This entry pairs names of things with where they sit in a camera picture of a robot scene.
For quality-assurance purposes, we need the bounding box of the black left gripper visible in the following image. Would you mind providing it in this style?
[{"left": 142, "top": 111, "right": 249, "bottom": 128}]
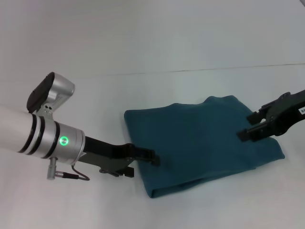
[{"left": 76, "top": 135, "right": 161, "bottom": 178}]

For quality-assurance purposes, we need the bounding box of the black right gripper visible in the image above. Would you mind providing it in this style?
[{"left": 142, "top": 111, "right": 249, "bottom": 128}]
[{"left": 236, "top": 88, "right": 305, "bottom": 143}]

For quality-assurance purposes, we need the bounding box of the blue shirt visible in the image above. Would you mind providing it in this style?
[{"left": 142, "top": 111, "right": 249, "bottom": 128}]
[{"left": 123, "top": 95, "right": 286, "bottom": 198}]

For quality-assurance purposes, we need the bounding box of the silver left elbow connector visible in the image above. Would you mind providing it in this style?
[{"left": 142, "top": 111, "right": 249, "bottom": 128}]
[{"left": 46, "top": 157, "right": 59, "bottom": 181}]

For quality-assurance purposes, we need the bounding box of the dark left wrist cable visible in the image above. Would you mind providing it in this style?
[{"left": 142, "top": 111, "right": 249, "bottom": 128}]
[{"left": 56, "top": 166, "right": 91, "bottom": 181}]

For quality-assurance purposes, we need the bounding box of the silver left camera mount bracket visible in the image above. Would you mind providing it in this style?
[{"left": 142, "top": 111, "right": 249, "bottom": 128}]
[{"left": 35, "top": 103, "right": 55, "bottom": 122}]

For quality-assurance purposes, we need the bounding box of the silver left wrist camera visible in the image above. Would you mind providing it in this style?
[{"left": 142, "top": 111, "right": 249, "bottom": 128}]
[{"left": 26, "top": 71, "right": 76, "bottom": 114}]

